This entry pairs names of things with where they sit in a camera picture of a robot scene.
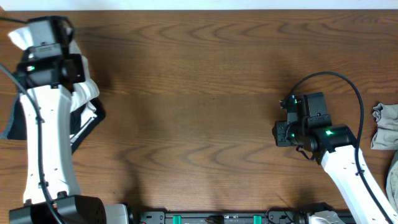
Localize white Puma t-shirt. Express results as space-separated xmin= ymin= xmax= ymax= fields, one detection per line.
xmin=7 ymin=27 xmax=100 ymax=112

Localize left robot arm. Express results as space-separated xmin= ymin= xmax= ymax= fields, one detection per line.
xmin=3 ymin=54 xmax=130 ymax=223

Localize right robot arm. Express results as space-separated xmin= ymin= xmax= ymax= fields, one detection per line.
xmin=272 ymin=121 xmax=397 ymax=223

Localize folded black white shirt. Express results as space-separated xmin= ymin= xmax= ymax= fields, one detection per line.
xmin=70 ymin=98 xmax=106 ymax=153

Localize grey-beige shirt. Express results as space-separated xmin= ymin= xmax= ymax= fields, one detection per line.
xmin=371 ymin=103 xmax=397 ymax=212

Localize left black cable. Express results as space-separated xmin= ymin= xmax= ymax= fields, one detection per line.
xmin=0 ymin=17 xmax=66 ymax=224

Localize black cable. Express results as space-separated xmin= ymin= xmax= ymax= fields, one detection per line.
xmin=284 ymin=71 xmax=396 ymax=224
xmin=0 ymin=17 xmax=66 ymax=224

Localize right black cable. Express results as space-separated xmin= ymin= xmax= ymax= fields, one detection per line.
xmin=284 ymin=71 xmax=396 ymax=224

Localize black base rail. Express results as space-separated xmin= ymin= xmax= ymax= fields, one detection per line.
xmin=136 ymin=210 xmax=357 ymax=224

